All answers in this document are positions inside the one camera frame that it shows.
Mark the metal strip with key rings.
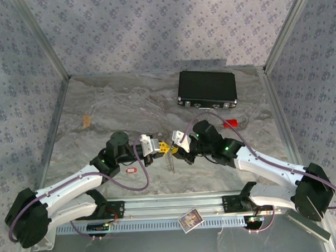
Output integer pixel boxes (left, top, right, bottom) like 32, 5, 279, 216
165, 152, 176, 176

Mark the red plastic block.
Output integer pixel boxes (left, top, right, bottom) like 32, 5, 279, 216
222, 119, 239, 129

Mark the black hard case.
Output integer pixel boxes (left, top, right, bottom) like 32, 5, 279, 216
175, 69, 238, 112

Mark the small printed card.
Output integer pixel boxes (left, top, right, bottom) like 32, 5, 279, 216
177, 207, 206, 234

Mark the small black circuit board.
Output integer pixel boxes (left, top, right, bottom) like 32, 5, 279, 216
246, 215, 265, 226
86, 222, 111, 233

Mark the grey metal bar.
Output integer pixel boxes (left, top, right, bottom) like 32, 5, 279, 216
283, 208, 332, 244

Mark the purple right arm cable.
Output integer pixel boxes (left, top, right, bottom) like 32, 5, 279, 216
179, 106, 336, 238

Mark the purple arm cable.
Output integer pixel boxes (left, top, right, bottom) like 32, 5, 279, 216
4, 137, 153, 246
179, 106, 336, 238

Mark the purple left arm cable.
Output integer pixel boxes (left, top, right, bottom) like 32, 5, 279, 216
4, 137, 153, 246

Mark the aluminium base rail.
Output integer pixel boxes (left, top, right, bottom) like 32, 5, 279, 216
105, 192, 281, 220

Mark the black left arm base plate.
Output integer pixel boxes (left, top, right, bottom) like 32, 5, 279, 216
103, 199, 126, 220

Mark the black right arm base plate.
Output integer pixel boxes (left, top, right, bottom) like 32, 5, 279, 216
221, 194, 246, 214

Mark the aluminium left side frame rail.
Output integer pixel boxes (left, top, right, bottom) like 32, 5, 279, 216
8, 77, 79, 252

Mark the aluminium frame rail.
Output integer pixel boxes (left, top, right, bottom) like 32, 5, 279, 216
8, 77, 79, 252
257, 64, 336, 252

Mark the grey slotted cable duct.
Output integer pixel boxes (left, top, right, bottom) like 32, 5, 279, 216
55, 213, 247, 236

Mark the aluminium right side frame rail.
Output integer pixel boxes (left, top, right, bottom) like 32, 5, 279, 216
257, 64, 336, 252

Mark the aluminium left frame post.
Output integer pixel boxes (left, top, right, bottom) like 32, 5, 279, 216
11, 0, 73, 83

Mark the aluminium frame post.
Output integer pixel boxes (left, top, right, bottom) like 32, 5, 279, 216
259, 0, 318, 74
11, 0, 73, 83

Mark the aluminium right frame post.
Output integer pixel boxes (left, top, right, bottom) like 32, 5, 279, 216
259, 0, 318, 74

